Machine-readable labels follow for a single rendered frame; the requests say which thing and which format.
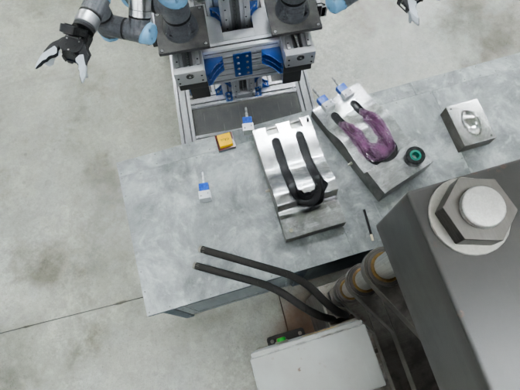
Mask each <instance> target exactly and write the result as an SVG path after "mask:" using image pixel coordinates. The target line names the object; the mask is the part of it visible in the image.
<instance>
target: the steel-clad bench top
mask: <svg viewBox="0 0 520 390"><path fill-rule="evenodd" d="M368 95H369V96H370V97H371V98H372V100H374V101H375V102H376V103H378V104H380V105H381V106H382V107H384V108H386V109H387V110H388V111H389V112H390V113H391V114H392V116H393V117H394V119H395V120H396V121H397V123H398V124H399V126H400V128H401V130H402V131H403V132H404V133H405V135H406V136H407V137H408V139H409V140H410V141H411V142H413V141H415V140H416V141H417V142H418V143H419V144H420V145H421V146H422V148H423V149H424V150H425V151H426V152H427V154H428V155H429V156H430V157H431V158H432V160H433V162H432V163H431V164H430V165H429V167H428V168H427V169H426V170H425V171H423V172H422V173H420V174H419V175H418V176H416V177H414V178H413V179H412V180H410V181H409V182H407V183H406V184H404V185H403V186H401V187H399V188H398V189H397V190H395V191H394V192H392V193H390V194H389V195H388V196H386V197H385V198H383V199H382V200H380V201H377V199H376V198H375V197H374V195H373V194H372V193H371V191H370V190H369V189H368V188H367V187H366V186H365V184H364V183H363V182H362V180H361V179H360V177H359V176H358V175H357V174H356V172H355V171H354V170H353V169H352V168H351V166H348V165H347V164H348V162H347V161H346V160H345V158H344V157H343V156H342V155H341V154H340V153H339V151H338V150H337V148H336V147H335V146H334V144H333V143H332V142H331V141H330V140H329V139H328V138H327V136H326V135H325V134H324V132H323V131H322V129H321V128H320V127H319V125H318V124H317V123H316V122H315V121H314V120H313V118H312V117H311V114H312V110H314V109H315V108H314V109H311V110H308V111H303V112H300V113H297V114H294V115H289V116H285V117H283V118H277V119H275V120H271V121H267V122H263V123H260V124H257V125H254V130H256V129H260V128H264V127H265V128H270V127H273V126H275V125H276V124H279V123H282V122H285V121H289V122H291V121H295V120H299V118H301V117H304V116H307V115H309V117H310V120H311V122H312V125H313V128H314V131H315V133H316V137H317V140H318V142H319V144H320V148H321V151H322V153H323V157H324V158H325V160H326V162H327V164H328V166H329V167H330V169H331V171H332V173H333V175H334V177H335V180H336V182H337V186H338V192H337V199H338V201H339V203H340V207H341V209H342V211H343V214H344V217H345V220H346V223H345V225H344V226H341V227H336V228H334V229H331V230H328V231H323V232H320V233H318V234H313V235H310V236H307V237H304V238H300V239H296V240H294V241H289V242H286V241H285V238H284V236H283V233H282V229H281V226H280V223H279V219H278V217H277V213H276V211H275V207H274V204H273V202H272V197H271V194H270V192H268V193H266V192H265V191H266V190H267V189H268V185H267V182H266V179H265V175H264V173H263V170H262V165H261V163H260V160H259V157H258V153H257V150H256V148H255V144H254V141H253V135H246V136H247V137H246V136H244V134H243V128H241V129H238V130H234V131H232V135H233V138H234V143H235V145H236V149H231V150H228V151H225V152H219V151H218V147H217V143H216V140H215V137H214V136H212V137H209V138H206V139H201V140H198V141H195V142H190V143H187V144H183V145H178V146H175V147H172V148H169V149H164V150H161V151H158V152H153V153H150V154H147V155H143V156H139V157H135V158H133V159H127V160H125V161H121V162H117V163H116V164H117V168H118V175H119V179H120V183H121V190H122V194H123V198H124V202H125V209H126V214H127V218H128V225H129V229H130V233H131V237H132V244H133V248H134V253H135V260H136V264H137V267H138V271H139V278H140V283H141V287H142V294H143V298H144V302H145V309H146V313H147V316H151V315H154V314H157V313H161V312H165V311H167V310H172V309H175V308H177V307H181V306H185V305H188V304H191V303H195V302H198V301H201V300H204V299H209V298H211V297H214V296H219V295H221V294H225V293H229V292H232V291H235V290H237V289H242V288H244V287H248V286H252V285H250V284H247V283H244V282H239V281H236V280H233V279H228V278H225V277H222V276H219V275H214V274H210V273H207V272H202V271H199V270H196V269H193V268H192V266H193V263H194V262H199V263H201V264H205V265H210V266H213V267H216V268H219V269H224V270H228V271H231V272H236V273H239V274H242V275H247V276H251V277H254V278H257V279H261V280H264V281H269V280H271V279H276V278H278V277H281V276H280V275H275V274H272V273H269V272H264V271H262V270H258V269H254V268H251V267H248V266H245V265H240V264H238V263H235V262H230V261H227V260H224V259H221V258H217V257H214V256H211V255H206V254H204V253H200V252H198V248H199V246H200V245H202V246H205V247H208V248H212V249H216V250H218V251H223V252H227V253H229V254H232V255H237V256H240V257H243V258H248V259H251V260H254V261H257V262H261V263H265V264H267V265H272V266H275V267H278V268H281V269H286V270H289V271H291V272H299V271H302V270H304V269H309V268H312V267H315V266H318V265H322V264H325V263H328V262H332V261H336V260H338V259H341V258H346V257H348V256H352V255H356V254H359V253H362V252H364V251H369V250H371V249H375V248H378V247H382V246H384V245H383V244H382V241H381V238H380V235H379V233H378V230H377V228H376V225H377V224H378V222H379V221H380V220H381V219H382V218H383V217H384V216H385V215H386V214H387V213H388V212H389V211H390V210H391V209H392V208H393V207H394V206H395V205H396V204H397V203H398V202H399V201H400V199H401V198H402V197H403V196H404V195H405V194H406V193H407V192H409V191H411V190H415V189H419V188H421V187H425V186H429V185H432V184H435V183H439V182H443V181H445V180H450V179H453V178H456V177H458V176H463V175H467V174H469V173H474V172H477V171H480V170H483V169H487V168H491V167H493V166H498V165H501V164H504V163H509V162H511V161H515V160H517V159H520V53H516V54H512V55H510V56H504V57H502V58H498V59H495V60H490V61H487V62H484V63H479V64H476V65H473V66H469V67H465V68H461V69H459V70H453V71H450V72H447V73H444V74H439V75H436V76H433V77H427V78H425V79H422V80H417V81H413V82H410V83H407V84H402V85H399V86H396V87H391V88H388V89H385V90H382V91H377V92H374V93H370V94H368ZM473 99H477V100H478V102H479V104H480V106H481V108H482V110H483V111H484V113H485V115H486V117H487V119H488V121H489V123H490V125H491V127H492V129H493V131H494V133H495V135H496V136H497V138H496V139H494V140H493V141H492V142H491V143H490V144H488V145H483V146H480V147H477V148H474V149H469V150H467V151H463V152H458V151H457V149H456V147H455V145H454V143H453V140H452V138H451V137H450V134H449V132H448V131H447V129H446V126H445V124H444V122H443V119H442V118H441V116H440V114H441V113H442V112H443V110H444V109H445V108H446V107H449V106H452V105H455V104H459V103H463V102H466V101H471V100H473ZM201 172H204V182H205V183H207V182H208V183H209V187H210V192H211V196H212V201H209V202H204V203H201V202H200V200H199V194H198V191H199V185H198V184H199V183H202V179H201V174H200V173H201ZM364 209H365V210H366V214H367V216H368V221H369V224H370V227H371V232H372V235H373V238H374V240H373V241H372V240H371V236H370V233H369V230H368V225H367V222H366V219H365V216H364V211H363V210H364ZM345 233H346V234H345Z"/></svg>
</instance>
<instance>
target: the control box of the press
mask: <svg viewBox="0 0 520 390"><path fill-rule="evenodd" d="M267 343H268V346H267V347H259V348H257V350H255V351H254V352H253V353H251V360H250V362H251V367H252V370H253V373H254V376H255V381H256V385H257V388H258V390H373V389H376V388H380V387H383V386H386V382H385V379H384V376H383V374H382V371H381V368H380V365H379V363H378V359H377V357H376V354H375V350H374V348H373V345H372V343H371V339H370V337H369V334H368V331H367V328H366V326H365V324H363V321H362V320H356V321H352V322H348V323H342V324H338V325H335V326H332V327H328V328H325V329H322V330H318V331H315V332H312V333H309V334H305V331H304V329H303V328H302V327H300V328H297V329H295V330H290V331H287V332H285V333H282V334H277V335H275V336H272V337H268V339H267Z"/></svg>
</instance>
